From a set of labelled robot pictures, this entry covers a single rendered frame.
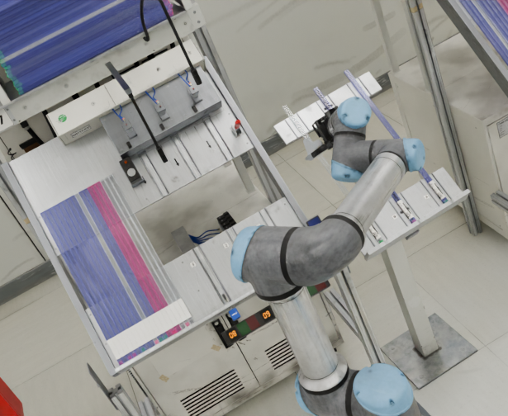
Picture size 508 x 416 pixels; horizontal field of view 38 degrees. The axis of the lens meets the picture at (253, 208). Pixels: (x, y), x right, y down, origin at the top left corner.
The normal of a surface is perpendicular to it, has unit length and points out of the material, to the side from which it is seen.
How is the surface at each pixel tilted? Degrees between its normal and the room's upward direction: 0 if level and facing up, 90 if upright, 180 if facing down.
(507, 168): 90
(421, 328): 90
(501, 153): 90
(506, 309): 0
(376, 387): 7
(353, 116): 55
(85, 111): 45
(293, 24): 90
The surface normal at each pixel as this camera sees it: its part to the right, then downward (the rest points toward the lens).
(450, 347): -0.36, -0.77
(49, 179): -0.01, -0.25
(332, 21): 0.35, 0.41
